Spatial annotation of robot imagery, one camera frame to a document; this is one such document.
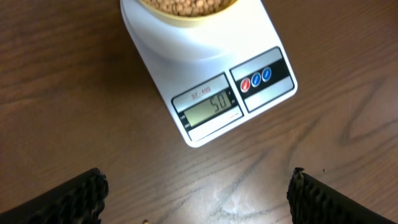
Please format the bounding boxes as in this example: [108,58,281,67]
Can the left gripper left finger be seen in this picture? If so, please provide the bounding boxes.
[1,168,109,224]

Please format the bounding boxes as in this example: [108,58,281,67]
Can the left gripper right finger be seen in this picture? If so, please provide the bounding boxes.
[287,167,396,224]

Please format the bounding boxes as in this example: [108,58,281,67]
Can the white digital kitchen scale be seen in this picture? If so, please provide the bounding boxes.
[121,0,298,147]

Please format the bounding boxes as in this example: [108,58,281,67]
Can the pale yellow bowl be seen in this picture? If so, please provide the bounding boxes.
[139,0,239,27]

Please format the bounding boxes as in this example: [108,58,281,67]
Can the soybeans in bowl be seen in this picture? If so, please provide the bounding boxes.
[143,0,232,17]

